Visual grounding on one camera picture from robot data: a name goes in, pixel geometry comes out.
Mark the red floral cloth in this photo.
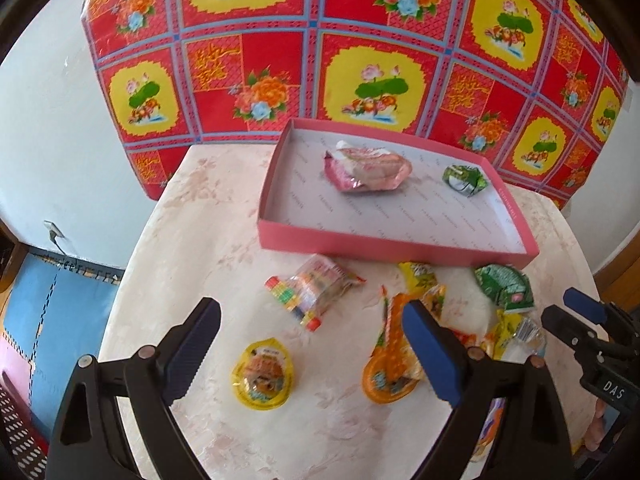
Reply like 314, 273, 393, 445
82, 0, 628, 211

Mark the blue foam floor mat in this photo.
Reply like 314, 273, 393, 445
0, 252, 126, 411

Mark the long orange snack packet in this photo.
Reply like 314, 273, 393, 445
380, 285, 418, 361

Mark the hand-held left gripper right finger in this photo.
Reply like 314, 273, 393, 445
402, 300, 573, 480

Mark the yellow jelly cup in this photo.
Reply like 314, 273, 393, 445
231, 338, 296, 411

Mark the white wall socket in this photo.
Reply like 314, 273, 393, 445
44, 220, 66, 256

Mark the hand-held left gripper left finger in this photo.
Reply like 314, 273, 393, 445
45, 297, 222, 480

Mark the yellow candy packet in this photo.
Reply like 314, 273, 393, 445
482, 310, 521, 361
398, 261, 447, 321

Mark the pink snack packet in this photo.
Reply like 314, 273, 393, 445
322, 141, 413, 195

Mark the clear silver snack packet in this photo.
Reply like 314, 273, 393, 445
515, 316, 547, 357

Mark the white perforated plastic stool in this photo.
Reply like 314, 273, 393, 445
0, 372, 47, 467

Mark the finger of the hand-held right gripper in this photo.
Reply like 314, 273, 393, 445
564, 287, 640, 343
541, 305, 603, 363

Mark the person's right hand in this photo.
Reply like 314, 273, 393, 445
584, 396, 609, 455

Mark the green triangular snack packet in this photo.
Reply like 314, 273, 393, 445
474, 263, 536, 316

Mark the clear colourful candy packet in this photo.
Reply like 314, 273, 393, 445
265, 254, 368, 333

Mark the small dark green packet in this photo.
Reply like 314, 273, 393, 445
441, 164, 488, 197

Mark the pink cardboard box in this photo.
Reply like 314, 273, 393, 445
257, 119, 540, 271

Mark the small orange snack packet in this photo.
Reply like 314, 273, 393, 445
450, 330, 483, 353

